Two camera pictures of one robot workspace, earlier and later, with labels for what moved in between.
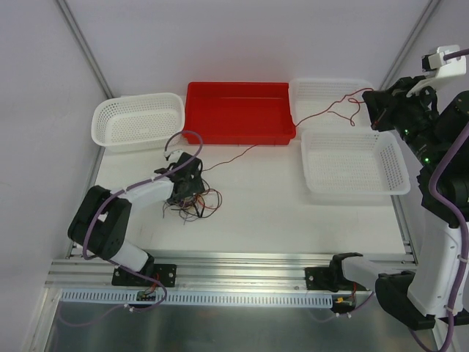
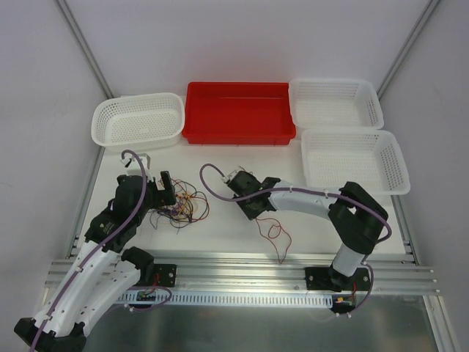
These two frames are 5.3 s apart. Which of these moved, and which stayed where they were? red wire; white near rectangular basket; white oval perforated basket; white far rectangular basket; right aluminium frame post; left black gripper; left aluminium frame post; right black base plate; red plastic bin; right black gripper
Moved: left black gripper; red wire; right black gripper
Stayed: right aluminium frame post; white far rectangular basket; red plastic bin; left aluminium frame post; right black base plate; white oval perforated basket; white near rectangular basket
